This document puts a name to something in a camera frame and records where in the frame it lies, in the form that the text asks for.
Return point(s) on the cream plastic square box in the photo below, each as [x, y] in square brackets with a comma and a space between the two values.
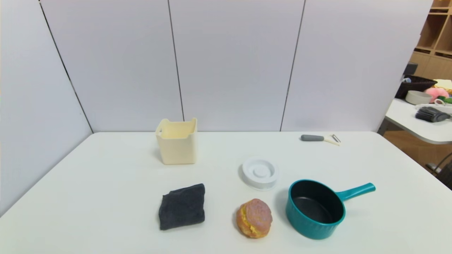
[176, 150]

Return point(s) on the black box behind basket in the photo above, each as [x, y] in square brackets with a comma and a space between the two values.
[411, 68]

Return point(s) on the white round plastic lid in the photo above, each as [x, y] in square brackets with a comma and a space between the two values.
[260, 173]

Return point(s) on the folded dark grey towel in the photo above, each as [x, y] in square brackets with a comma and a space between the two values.
[182, 207]

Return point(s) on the toy cream puff bread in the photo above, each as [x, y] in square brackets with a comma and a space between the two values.
[254, 218]

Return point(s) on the white side table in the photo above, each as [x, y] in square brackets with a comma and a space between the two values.
[416, 125]

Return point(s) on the grey round bowl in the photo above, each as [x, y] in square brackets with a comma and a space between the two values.
[418, 97]

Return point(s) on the dark woven basket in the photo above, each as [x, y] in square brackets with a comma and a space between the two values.
[416, 84]

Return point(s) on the black bristle brush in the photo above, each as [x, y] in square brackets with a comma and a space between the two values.
[430, 115]

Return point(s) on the pink plush toy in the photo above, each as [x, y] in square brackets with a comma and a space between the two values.
[436, 93]

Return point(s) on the tape roll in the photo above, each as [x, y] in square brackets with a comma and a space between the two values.
[439, 102]

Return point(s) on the black chair base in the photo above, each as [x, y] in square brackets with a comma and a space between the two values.
[443, 171]

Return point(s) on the wooden shelf cabinet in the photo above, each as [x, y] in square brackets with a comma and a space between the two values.
[436, 38]

